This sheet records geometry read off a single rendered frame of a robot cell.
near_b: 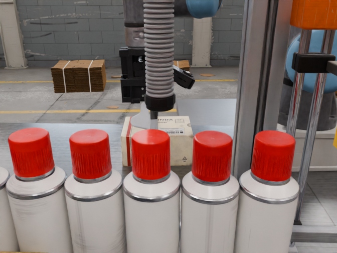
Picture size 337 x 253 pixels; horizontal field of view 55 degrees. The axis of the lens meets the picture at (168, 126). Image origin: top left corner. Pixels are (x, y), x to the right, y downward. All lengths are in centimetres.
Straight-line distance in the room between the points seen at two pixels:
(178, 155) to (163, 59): 42
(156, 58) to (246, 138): 16
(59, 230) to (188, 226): 12
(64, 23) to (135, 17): 527
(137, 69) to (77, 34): 520
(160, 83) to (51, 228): 18
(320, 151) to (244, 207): 50
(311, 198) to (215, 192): 44
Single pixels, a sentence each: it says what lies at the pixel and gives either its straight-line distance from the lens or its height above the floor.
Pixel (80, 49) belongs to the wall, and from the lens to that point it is 593.
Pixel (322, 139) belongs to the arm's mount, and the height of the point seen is 91.
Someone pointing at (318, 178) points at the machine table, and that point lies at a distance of 77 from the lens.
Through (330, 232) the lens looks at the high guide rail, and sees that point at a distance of 40.
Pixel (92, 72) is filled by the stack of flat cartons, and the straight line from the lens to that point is 431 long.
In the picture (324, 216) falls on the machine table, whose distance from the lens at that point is 66.
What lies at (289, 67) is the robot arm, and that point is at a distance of 60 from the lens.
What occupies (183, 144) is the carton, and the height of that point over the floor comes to 88.
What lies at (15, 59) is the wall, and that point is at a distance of 626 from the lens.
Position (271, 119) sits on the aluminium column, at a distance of 41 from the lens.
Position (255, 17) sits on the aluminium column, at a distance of 38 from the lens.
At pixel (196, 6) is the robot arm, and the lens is 64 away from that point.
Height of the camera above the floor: 120
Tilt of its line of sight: 22 degrees down
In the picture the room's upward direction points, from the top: straight up
